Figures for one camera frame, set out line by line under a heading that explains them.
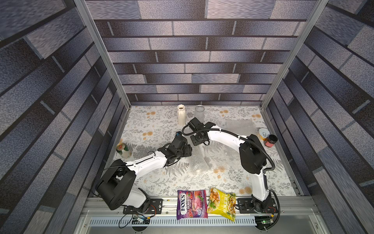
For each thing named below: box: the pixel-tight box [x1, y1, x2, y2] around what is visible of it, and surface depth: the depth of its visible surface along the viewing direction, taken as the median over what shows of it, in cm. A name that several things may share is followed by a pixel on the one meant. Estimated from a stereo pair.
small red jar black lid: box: [264, 134, 279, 148], surface depth 94 cm
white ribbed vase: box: [177, 104, 187, 127], surface depth 99 cm
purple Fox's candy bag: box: [176, 189, 208, 221], surface depth 74 cm
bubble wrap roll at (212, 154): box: [195, 139, 244, 173], surface depth 92 cm
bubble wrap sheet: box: [215, 118, 260, 137], surface depth 109 cm
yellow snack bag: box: [206, 187, 237, 222], surface depth 73 cm
